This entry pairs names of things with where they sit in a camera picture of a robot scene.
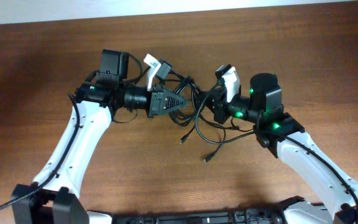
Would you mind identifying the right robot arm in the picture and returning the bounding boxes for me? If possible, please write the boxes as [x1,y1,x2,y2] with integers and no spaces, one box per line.
[200,73,358,223]

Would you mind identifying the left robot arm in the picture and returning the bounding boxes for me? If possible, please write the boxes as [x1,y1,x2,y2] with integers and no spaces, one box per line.
[12,49,188,223]

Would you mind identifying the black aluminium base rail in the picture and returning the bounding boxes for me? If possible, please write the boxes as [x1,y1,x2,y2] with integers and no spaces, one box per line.
[87,208,282,224]

